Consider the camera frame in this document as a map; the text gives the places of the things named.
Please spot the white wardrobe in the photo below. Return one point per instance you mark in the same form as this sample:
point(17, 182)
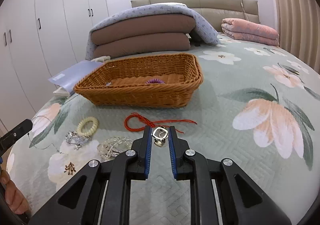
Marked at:
point(39, 39)

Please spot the person's left hand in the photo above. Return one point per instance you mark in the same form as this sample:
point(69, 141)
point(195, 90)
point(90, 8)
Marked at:
point(13, 196)

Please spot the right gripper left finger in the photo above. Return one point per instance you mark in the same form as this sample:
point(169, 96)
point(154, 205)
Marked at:
point(99, 193)

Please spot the silver bangle with bead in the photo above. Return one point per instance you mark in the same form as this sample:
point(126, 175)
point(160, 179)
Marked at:
point(40, 137)

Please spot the beige curtain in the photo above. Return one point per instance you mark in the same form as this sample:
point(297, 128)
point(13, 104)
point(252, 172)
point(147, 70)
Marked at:
point(298, 26)

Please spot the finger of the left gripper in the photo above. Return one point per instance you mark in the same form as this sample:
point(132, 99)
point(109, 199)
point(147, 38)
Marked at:
point(11, 137)

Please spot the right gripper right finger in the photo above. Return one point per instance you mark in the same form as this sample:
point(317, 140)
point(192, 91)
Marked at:
point(221, 191)

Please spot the folded pink blanket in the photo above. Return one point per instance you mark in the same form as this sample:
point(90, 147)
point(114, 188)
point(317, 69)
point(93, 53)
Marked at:
point(244, 30)

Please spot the blue covered book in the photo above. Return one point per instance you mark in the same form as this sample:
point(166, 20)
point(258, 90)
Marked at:
point(68, 78)

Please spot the green floral bedspread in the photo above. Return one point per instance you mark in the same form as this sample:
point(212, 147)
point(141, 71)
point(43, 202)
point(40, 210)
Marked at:
point(258, 105)

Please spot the folded brown blue quilt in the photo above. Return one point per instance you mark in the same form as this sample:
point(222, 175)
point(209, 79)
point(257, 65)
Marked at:
point(154, 27)

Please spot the beige padded headboard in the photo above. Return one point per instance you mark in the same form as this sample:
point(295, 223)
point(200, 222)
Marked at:
point(214, 11)

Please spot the brown wicker basket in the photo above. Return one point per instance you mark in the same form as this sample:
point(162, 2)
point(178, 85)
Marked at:
point(158, 81)

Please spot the white cloth by book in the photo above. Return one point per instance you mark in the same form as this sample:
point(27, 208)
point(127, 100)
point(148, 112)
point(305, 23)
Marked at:
point(102, 59)

